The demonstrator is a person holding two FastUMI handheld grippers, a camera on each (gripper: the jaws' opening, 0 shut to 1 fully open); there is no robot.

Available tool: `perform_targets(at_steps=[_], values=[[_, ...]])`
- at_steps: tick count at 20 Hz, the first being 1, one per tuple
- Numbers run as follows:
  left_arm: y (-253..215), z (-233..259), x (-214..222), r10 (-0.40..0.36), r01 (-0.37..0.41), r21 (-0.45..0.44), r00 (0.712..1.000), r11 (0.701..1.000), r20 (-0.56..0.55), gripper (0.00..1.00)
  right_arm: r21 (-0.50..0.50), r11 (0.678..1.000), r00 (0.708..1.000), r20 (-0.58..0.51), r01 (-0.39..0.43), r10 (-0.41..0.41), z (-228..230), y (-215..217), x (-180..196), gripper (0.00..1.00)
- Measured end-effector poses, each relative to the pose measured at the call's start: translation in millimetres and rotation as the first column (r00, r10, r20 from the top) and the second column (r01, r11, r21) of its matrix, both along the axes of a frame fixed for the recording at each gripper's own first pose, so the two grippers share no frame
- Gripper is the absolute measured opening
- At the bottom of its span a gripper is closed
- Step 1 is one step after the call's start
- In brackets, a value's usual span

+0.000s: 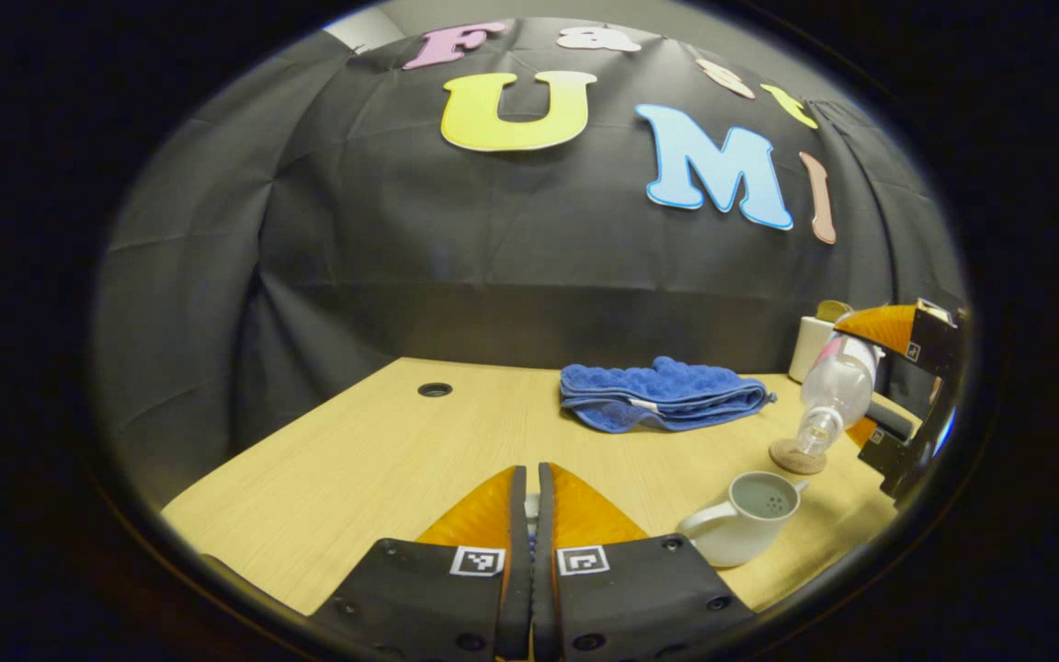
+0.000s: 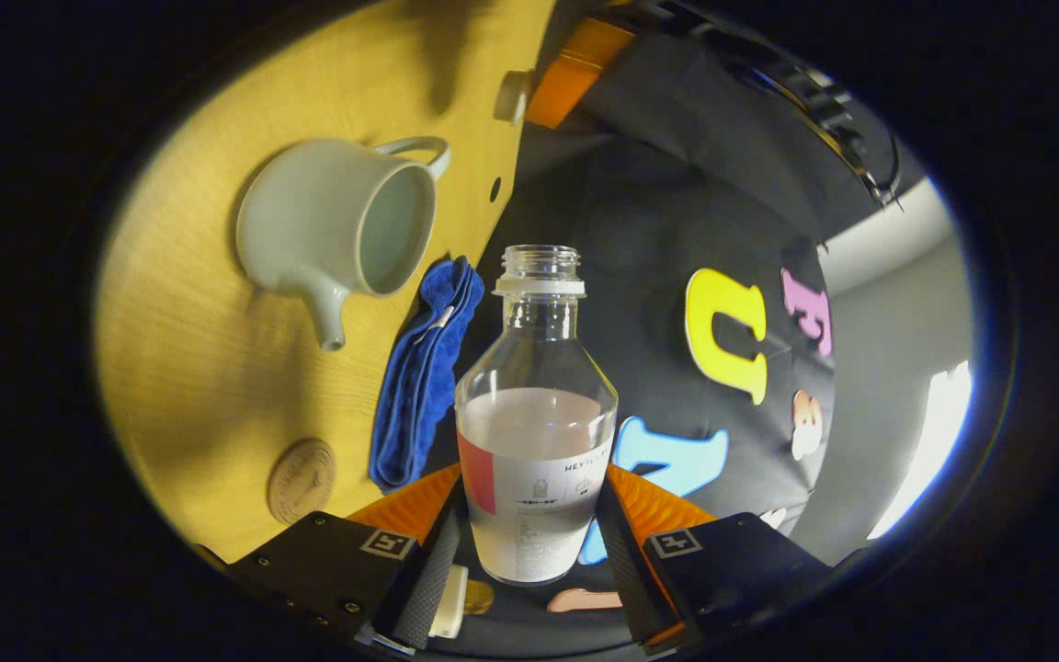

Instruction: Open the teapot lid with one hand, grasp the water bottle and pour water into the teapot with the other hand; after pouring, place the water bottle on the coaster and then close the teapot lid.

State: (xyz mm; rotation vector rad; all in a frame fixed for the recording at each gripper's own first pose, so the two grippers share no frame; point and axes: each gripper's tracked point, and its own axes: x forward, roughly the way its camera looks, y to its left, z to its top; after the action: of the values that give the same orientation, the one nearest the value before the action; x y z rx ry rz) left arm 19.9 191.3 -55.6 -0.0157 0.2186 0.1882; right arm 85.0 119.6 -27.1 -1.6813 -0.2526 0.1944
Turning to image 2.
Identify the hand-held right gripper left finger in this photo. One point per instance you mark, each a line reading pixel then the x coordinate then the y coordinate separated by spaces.
pixel 428 584

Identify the white teacup lid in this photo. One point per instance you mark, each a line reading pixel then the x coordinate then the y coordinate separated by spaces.
pixel 513 97

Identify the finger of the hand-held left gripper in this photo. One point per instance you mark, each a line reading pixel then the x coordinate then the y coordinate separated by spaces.
pixel 575 74

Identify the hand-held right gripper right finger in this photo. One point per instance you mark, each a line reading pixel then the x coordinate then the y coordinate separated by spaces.
pixel 626 570

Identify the clear plastic water bottle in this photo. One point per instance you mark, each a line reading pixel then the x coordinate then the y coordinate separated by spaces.
pixel 534 496

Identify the brown toast slice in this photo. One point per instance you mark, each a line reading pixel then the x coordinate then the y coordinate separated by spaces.
pixel 479 598

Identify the white ceramic teacup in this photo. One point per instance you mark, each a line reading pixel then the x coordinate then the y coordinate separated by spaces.
pixel 318 216

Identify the blue folded towel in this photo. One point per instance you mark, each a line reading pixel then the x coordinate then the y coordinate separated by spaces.
pixel 421 386

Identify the round wooden coaster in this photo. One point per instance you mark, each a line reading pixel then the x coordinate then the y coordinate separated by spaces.
pixel 301 480

